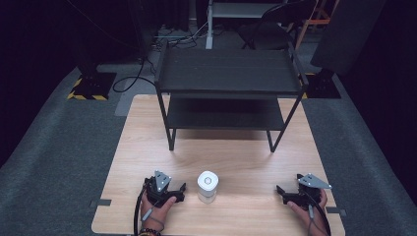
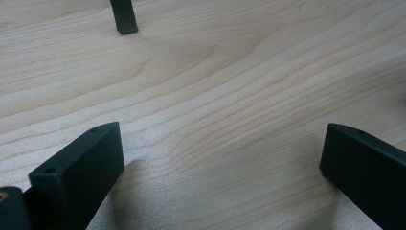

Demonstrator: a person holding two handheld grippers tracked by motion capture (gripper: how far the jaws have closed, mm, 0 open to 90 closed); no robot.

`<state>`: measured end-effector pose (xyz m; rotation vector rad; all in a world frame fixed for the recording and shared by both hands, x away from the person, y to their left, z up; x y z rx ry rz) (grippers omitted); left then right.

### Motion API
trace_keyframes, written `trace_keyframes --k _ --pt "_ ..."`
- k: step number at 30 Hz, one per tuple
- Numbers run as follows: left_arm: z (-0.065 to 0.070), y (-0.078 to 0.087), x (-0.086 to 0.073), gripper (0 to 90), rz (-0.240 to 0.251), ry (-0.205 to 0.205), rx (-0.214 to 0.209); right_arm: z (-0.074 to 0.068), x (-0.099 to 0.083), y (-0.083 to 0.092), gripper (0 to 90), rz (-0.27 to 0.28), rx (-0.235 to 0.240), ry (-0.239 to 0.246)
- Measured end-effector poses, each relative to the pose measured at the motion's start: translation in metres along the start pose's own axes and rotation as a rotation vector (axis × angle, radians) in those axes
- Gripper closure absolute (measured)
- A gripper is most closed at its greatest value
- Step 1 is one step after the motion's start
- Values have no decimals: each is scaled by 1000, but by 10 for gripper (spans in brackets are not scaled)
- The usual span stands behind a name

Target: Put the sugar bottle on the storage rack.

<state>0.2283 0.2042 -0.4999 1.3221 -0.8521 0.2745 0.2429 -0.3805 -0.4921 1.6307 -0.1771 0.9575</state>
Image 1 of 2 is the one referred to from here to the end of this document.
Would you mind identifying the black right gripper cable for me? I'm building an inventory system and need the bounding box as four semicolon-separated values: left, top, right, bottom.
303;190;332;236

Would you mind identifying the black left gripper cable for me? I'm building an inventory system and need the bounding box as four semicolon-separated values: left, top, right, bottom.
133;183;149;236

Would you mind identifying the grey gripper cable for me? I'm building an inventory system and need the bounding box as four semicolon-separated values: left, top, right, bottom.
307;204;321;234
141;206;165;230

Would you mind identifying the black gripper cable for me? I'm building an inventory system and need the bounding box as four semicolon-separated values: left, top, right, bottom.
303;190;332;236
133;183;149;236

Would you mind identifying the dark fabric panel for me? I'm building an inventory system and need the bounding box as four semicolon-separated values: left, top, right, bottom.
310;0;388;78

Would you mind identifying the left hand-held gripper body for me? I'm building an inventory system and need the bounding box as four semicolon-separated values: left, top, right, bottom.
144;169;178;208

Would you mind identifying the black chair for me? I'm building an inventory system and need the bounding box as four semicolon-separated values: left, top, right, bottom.
237;0;318;51

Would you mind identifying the person's left hand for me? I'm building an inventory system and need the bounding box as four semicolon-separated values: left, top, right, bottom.
140;196;178;234

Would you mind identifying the grey right gripper cable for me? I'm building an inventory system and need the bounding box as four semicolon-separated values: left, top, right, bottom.
307;204;321;234

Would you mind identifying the grey tape strip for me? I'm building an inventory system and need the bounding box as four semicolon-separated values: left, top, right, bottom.
89;198;113;207
326;206;348;217

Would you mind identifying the grey left gripper cable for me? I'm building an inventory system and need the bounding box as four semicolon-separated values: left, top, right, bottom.
141;206;165;230

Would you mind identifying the white metal stand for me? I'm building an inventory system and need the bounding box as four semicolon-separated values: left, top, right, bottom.
205;0;289;50

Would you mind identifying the bundle of floor cables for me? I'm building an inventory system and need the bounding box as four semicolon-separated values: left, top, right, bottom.
150;21;210;51

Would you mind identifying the white capped bottle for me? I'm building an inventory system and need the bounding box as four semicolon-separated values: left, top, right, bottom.
196;170;220;206

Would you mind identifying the beaded bracelet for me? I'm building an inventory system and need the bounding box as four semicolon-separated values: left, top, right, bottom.
138;227;162;236

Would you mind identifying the wooden stool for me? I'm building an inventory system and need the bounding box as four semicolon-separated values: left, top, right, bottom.
287;0;341;51

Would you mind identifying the black metal shelf rack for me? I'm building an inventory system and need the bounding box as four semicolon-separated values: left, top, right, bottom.
153;40;310;153

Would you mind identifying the black floor cable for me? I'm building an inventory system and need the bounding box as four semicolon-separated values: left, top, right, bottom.
111;58;157;93

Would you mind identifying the person's right hand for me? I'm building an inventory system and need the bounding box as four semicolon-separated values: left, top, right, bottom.
286;189;329;236

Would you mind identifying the stand base with striped tape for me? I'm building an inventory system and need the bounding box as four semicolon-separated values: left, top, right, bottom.
299;68;342;100
66;67;118;101

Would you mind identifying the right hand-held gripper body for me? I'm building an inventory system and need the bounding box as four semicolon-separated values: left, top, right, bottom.
289;173;332;211

